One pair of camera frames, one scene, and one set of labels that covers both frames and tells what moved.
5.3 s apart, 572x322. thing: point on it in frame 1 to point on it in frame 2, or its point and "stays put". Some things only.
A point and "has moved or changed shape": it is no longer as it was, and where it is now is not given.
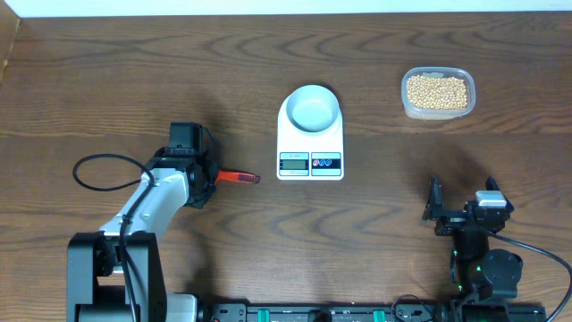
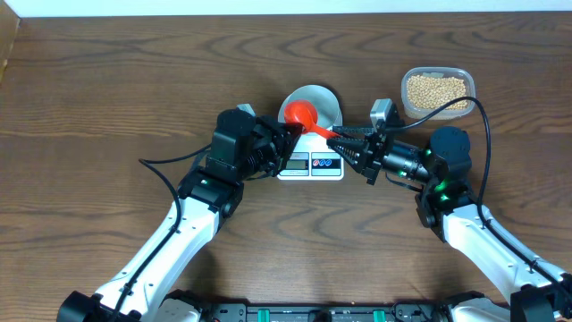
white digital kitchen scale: (303, 156) stays put
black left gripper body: (209, 170) to (270, 148)
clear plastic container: (434, 93) stays put
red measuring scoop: (237, 177) has moved or changed shape
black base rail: (323, 311) stays put
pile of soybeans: (436, 93) stays put
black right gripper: (434, 203) to (370, 151)
